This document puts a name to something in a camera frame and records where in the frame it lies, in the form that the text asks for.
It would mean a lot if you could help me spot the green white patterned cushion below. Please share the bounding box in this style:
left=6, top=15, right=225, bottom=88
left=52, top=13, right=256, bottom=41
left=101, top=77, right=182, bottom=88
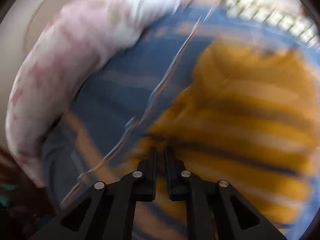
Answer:
left=220, top=0, right=319, bottom=49

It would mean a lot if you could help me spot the pink white floral pillow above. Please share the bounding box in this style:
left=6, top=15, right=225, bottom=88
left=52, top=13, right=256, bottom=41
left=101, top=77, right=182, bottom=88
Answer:
left=5, top=0, right=193, bottom=188

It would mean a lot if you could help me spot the blue patterned bedsheet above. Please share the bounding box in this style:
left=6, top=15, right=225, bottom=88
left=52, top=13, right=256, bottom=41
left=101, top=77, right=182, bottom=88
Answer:
left=42, top=7, right=319, bottom=239

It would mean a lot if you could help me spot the yellow striped knit sweater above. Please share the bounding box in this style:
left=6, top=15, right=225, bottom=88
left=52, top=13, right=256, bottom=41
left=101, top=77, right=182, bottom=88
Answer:
left=129, top=41, right=319, bottom=228

